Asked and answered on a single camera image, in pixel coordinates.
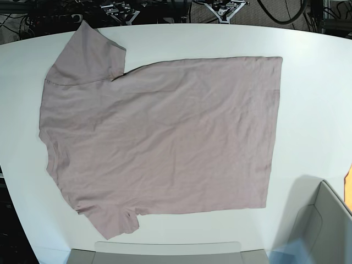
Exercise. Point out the pink T-shirt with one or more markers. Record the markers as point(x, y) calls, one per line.
point(173, 137)

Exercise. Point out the grey tray bottom edge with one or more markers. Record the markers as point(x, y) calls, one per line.
point(109, 252)

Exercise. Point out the grey cardboard box right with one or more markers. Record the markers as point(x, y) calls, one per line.
point(322, 230)

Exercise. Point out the blue item bottom right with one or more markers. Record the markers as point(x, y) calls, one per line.
point(288, 251)

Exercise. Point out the orange item right edge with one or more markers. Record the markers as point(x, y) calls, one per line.
point(347, 188)

